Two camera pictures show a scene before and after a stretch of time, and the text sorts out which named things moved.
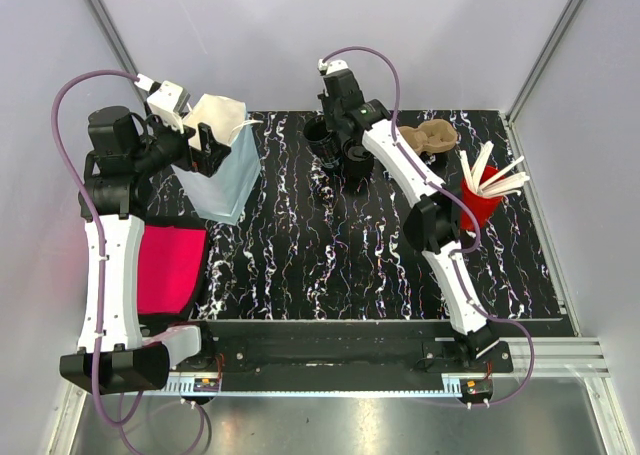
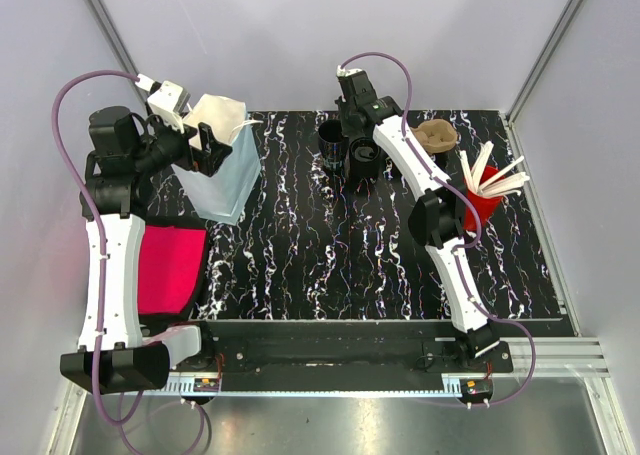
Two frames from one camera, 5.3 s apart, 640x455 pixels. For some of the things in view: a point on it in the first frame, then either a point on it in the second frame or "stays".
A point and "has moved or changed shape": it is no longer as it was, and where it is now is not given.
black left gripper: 207,159 stays
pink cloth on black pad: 167,269 stays
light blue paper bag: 224,196 stays
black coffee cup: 324,145 has moved or changed shape
